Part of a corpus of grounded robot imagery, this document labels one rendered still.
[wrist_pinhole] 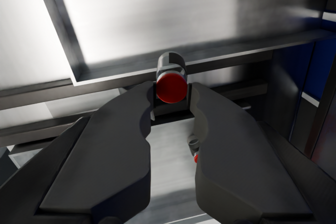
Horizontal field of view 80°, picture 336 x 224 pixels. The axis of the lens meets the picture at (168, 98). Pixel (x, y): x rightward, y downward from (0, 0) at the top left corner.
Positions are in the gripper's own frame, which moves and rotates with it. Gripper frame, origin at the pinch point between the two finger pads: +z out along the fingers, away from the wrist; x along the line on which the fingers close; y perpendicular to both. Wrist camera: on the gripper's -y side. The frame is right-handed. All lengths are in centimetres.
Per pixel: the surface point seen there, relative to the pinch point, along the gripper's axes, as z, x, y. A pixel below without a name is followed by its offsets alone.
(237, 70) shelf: 17.7, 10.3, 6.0
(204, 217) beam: 56, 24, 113
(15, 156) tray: 8.9, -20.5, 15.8
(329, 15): 18.1, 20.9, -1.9
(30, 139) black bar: 10.4, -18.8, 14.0
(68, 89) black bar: 11.5, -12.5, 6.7
